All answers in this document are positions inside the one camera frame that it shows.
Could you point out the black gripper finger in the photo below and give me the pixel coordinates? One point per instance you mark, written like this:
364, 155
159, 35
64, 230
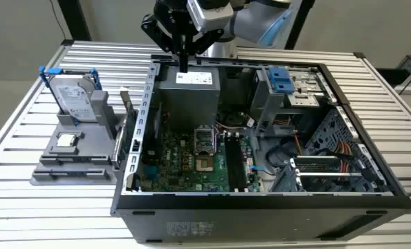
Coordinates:
201, 42
156, 33

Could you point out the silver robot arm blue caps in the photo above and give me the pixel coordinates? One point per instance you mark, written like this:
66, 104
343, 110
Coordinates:
247, 18

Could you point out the grey power supply unit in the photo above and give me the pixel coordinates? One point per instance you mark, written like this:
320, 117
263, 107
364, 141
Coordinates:
188, 101

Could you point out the blue plastic drive latch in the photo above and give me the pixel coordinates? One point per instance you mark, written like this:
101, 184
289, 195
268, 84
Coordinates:
279, 80

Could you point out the grey metal drive cage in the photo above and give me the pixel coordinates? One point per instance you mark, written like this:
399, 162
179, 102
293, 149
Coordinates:
264, 103

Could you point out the black round fan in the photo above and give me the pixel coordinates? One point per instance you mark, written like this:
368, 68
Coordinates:
232, 118

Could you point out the hard disk in blue carrier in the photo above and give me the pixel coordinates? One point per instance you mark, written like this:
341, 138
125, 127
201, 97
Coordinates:
72, 96

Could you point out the green graphics card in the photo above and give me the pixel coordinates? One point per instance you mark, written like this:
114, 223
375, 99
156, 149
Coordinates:
130, 124

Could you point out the thin metal locking lever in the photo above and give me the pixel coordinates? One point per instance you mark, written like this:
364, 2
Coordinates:
215, 141

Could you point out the grey parts rack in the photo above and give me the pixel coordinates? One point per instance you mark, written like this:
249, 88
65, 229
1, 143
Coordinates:
94, 145

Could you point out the CPU socket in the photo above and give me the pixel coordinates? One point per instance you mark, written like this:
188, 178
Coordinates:
205, 164

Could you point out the green motherboard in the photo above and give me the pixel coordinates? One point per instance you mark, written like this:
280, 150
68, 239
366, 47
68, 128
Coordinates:
177, 166

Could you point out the silver CPU chip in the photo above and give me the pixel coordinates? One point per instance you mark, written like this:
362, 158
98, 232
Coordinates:
65, 140

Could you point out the blue expansion slot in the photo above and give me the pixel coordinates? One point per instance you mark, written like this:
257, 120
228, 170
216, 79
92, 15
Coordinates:
151, 173

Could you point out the grey metal disk bay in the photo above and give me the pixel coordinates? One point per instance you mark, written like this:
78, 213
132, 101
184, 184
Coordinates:
316, 160

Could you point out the black open PC case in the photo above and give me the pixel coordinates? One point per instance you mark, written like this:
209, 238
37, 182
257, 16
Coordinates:
260, 220

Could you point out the silver wrist camera black mount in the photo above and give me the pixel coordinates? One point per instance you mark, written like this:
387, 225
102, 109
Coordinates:
208, 15

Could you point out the black upright post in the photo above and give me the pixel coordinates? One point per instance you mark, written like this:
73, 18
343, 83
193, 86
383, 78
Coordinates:
77, 20

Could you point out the black slanted post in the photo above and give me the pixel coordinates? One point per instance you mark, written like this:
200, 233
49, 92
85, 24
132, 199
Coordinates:
300, 26

